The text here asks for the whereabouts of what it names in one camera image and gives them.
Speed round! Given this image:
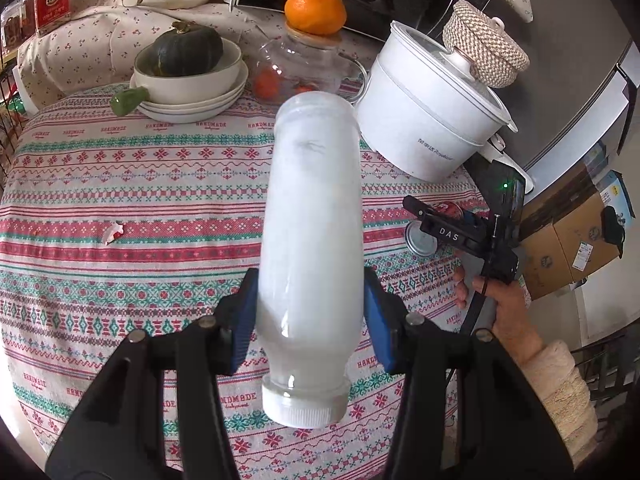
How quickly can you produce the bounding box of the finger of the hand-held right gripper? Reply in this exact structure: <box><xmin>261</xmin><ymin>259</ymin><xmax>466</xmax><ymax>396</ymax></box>
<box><xmin>419</xmin><ymin>214</ymin><xmax>490</xmax><ymax>252</ymax></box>
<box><xmin>402</xmin><ymin>196</ymin><xmax>481</xmax><ymax>222</ymax></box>

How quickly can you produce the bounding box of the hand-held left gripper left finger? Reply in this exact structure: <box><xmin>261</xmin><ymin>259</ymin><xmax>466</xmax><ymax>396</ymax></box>
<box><xmin>45</xmin><ymin>266</ymin><xmax>261</xmax><ymax>480</ymax></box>

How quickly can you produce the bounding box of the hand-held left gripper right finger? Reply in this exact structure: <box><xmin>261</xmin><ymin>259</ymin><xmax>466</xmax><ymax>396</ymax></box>
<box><xmin>362</xmin><ymin>266</ymin><xmax>576</xmax><ymax>480</ymax></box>

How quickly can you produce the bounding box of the red drink can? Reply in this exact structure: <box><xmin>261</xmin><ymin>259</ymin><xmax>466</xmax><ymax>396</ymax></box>
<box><xmin>405</xmin><ymin>202</ymin><xmax>468</xmax><ymax>257</ymax></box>

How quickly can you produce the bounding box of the white plastic bottle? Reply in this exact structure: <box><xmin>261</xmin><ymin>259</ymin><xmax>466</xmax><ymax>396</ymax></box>
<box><xmin>254</xmin><ymin>91</ymin><xmax>364</xmax><ymax>429</ymax></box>

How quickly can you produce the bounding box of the person's right hand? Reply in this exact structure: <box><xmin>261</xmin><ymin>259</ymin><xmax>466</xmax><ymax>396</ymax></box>
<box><xmin>452</xmin><ymin>266</ymin><xmax>545</xmax><ymax>362</ymax></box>

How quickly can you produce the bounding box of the brown cardboard box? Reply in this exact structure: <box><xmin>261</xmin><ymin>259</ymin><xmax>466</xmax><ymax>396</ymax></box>
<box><xmin>517</xmin><ymin>190</ymin><xmax>626</xmax><ymax>302</ymax></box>

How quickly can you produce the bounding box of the dark cardboard box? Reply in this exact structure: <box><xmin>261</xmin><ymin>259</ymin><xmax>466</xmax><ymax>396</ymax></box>
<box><xmin>520</xmin><ymin>145</ymin><xmax>608</xmax><ymax>221</ymax></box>

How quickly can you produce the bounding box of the white electric cooking pot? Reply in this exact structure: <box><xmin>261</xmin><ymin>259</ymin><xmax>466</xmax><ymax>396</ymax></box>
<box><xmin>356</xmin><ymin>20</ymin><xmax>531</xmax><ymax>193</ymax></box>

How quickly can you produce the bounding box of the blue printed box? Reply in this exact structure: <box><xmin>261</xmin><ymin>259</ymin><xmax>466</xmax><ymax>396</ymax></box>
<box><xmin>597</xmin><ymin>170</ymin><xmax>632</xmax><ymax>221</ymax></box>

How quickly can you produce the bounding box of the grey refrigerator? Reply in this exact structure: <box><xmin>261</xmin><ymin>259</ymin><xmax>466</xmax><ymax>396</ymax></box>
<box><xmin>505</xmin><ymin>10</ymin><xmax>640</xmax><ymax>176</ymax></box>

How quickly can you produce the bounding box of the white torn wrapper scrap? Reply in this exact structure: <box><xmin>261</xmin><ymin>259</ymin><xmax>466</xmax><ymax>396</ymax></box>
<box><xmin>100</xmin><ymin>220</ymin><xmax>125</xmax><ymax>246</ymax></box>

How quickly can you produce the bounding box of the glass teapot wooden lid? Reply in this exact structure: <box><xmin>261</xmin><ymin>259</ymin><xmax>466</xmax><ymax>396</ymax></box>
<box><xmin>252</xmin><ymin>24</ymin><xmax>368</xmax><ymax>108</ymax></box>

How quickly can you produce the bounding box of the patterned woven tablecloth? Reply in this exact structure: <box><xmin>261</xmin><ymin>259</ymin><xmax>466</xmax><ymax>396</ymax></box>
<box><xmin>0</xmin><ymin>82</ymin><xmax>493</xmax><ymax>480</ymax></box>

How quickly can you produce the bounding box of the cream plate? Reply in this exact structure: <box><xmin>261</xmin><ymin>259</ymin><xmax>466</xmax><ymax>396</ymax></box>
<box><xmin>141</xmin><ymin>87</ymin><xmax>247</xmax><ymax>125</ymax></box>
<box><xmin>136</xmin><ymin>62</ymin><xmax>249</xmax><ymax>116</ymax></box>

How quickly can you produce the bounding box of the orange tangerine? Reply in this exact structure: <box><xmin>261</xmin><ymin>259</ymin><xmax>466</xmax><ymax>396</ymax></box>
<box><xmin>284</xmin><ymin>0</ymin><xmax>347</xmax><ymax>37</ymax></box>

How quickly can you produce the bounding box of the cream ceramic bowl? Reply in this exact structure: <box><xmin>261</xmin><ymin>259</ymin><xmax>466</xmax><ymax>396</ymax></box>
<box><xmin>131</xmin><ymin>37</ymin><xmax>244</xmax><ymax>107</ymax></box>

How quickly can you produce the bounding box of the dark green pumpkin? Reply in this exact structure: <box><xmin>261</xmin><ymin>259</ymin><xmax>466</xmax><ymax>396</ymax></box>
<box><xmin>149</xmin><ymin>21</ymin><xmax>224</xmax><ymax>78</ymax></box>

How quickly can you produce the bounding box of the white cherry print cloth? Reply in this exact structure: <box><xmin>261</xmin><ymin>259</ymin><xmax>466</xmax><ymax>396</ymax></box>
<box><xmin>17</xmin><ymin>0</ymin><xmax>381</xmax><ymax>111</ymax></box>

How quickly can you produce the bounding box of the woven rope basket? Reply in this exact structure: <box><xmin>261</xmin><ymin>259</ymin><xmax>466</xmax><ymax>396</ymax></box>
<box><xmin>442</xmin><ymin>1</ymin><xmax>531</xmax><ymax>88</ymax></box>

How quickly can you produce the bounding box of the green ceramic handle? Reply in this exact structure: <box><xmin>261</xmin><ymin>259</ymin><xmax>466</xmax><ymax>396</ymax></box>
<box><xmin>111</xmin><ymin>86</ymin><xmax>151</xmax><ymax>117</ymax></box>

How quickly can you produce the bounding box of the black wire rack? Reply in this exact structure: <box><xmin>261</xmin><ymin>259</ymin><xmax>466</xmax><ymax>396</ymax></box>
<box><xmin>0</xmin><ymin>55</ymin><xmax>25</xmax><ymax>173</ymax></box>

